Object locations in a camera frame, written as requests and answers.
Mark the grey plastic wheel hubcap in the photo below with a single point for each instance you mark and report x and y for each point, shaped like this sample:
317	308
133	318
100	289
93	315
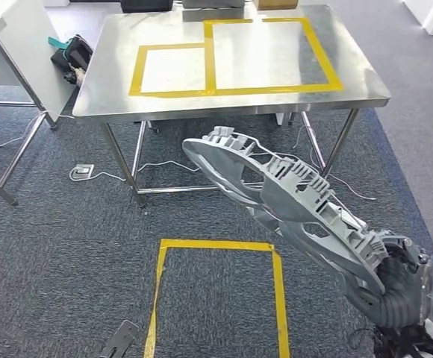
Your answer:
287	197

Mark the brown cardboard box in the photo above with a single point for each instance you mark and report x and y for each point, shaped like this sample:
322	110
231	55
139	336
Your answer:
276	5

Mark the yellow floor tape square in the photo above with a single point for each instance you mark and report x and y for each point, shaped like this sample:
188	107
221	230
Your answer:
216	245

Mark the white floor socket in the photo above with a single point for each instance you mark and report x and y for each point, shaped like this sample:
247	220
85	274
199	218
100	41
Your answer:
82	172

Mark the small yellow tape frame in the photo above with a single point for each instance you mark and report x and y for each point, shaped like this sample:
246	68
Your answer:
171	93

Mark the white side table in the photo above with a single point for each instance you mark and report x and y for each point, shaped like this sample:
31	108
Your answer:
26	59

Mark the stainless steel workbench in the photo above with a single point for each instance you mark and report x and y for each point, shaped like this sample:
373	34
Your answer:
108	74

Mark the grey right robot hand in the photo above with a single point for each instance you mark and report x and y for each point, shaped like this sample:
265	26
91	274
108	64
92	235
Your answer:
406	276

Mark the dark left robot hand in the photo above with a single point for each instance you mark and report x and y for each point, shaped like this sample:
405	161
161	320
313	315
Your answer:
121	338

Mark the large yellow tape frame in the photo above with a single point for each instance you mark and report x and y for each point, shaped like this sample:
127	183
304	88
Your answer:
276	89

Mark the black soft case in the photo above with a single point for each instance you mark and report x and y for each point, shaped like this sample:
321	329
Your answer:
145	6

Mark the grey laptop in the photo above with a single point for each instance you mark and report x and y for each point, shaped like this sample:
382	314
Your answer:
212	4

